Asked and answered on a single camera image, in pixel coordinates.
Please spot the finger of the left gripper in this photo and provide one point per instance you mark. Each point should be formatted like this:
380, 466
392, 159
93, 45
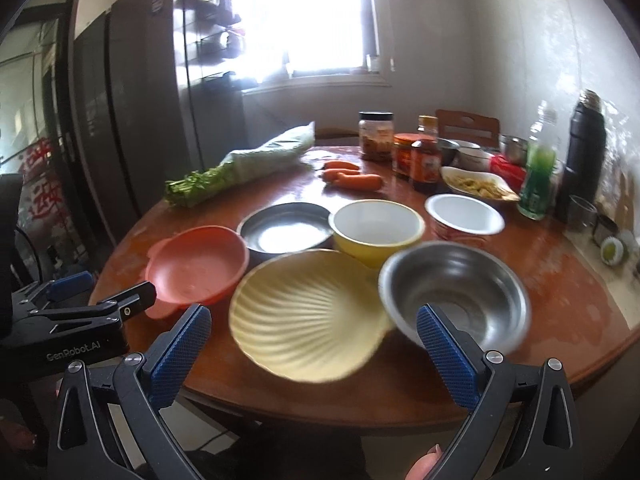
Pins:
72, 285
129, 302

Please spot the clear plastic cup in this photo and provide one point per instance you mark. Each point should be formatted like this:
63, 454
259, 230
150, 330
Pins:
580, 214

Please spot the carrot near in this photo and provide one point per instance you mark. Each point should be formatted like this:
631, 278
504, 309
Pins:
362, 182

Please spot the small metal cup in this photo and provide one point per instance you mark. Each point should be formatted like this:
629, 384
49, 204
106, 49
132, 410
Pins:
603, 228

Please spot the person's hand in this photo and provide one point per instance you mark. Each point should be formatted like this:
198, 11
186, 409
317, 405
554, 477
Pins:
425, 464

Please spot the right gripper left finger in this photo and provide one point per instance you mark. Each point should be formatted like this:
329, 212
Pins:
85, 444

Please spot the small steel bowl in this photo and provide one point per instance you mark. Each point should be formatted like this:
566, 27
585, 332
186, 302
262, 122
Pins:
514, 149

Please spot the green fruit in net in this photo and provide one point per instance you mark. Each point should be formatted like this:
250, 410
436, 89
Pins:
613, 251

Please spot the carrot middle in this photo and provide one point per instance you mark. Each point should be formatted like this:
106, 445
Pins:
333, 174

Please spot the black thermos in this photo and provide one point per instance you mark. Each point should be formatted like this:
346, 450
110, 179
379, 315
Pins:
585, 155

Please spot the red chili sauce jar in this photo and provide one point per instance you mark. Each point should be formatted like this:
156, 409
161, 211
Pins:
404, 163

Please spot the brown sauce bottle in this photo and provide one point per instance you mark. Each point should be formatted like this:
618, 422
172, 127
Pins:
426, 157

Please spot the pink plastic bowl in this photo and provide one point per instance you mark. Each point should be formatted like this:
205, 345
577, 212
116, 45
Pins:
198, 266

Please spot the clear jar black lid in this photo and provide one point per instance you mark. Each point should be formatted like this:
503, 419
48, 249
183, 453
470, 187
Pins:
376, 135

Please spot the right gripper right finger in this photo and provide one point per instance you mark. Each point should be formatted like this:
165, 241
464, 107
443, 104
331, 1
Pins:
544, 442

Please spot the celery bunch in bag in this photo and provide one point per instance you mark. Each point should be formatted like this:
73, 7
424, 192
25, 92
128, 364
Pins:
240, 167

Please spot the yellow shell-shaped plate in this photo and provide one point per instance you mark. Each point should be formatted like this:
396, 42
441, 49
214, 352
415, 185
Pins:
310, 317

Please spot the white dish with food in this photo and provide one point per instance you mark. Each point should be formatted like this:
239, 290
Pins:
481, 185

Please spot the carrot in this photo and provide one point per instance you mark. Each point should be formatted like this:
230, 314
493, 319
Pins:
340, 164
333, 174
362, 182

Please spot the carrot far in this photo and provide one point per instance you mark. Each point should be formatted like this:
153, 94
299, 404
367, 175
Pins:
340, 164

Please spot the green drink bottle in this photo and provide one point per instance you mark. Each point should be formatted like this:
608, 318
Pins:
543, 143

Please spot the red tissue box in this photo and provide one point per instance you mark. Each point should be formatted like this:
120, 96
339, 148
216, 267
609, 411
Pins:
514, 175

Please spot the yellow enamel bowl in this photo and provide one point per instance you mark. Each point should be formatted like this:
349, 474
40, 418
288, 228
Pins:
373, 230

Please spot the dark refrigerator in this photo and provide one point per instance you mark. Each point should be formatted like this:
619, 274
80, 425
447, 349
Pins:
156, 97

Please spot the red white paper bowl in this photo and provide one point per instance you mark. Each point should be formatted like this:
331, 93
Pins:
462, 219

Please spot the white ceramic bowl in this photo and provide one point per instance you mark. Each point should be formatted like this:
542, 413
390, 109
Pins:
473, 159

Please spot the large stainless steel bowl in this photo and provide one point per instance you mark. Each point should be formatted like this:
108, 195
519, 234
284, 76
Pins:
479, 293

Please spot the steel bowl behind jars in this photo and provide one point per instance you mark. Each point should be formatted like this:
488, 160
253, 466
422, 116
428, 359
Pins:
448, 150

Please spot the shallow steel pan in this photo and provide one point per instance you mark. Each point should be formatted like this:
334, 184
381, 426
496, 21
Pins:
284, 228

